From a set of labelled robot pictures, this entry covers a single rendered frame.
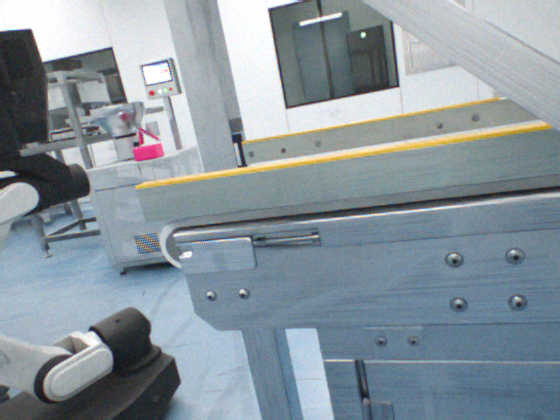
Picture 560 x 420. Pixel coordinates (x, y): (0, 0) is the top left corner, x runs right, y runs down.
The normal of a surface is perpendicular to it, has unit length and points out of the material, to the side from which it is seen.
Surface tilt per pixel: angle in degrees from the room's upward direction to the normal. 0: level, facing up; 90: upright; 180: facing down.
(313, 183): 90
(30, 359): 90
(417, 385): 90
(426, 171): 90
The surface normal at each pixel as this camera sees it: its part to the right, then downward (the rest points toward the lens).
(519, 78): -0.74, 0.25
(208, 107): -0.25, 0.29
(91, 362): 0.75, 0.03
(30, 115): 0.44, 0.17
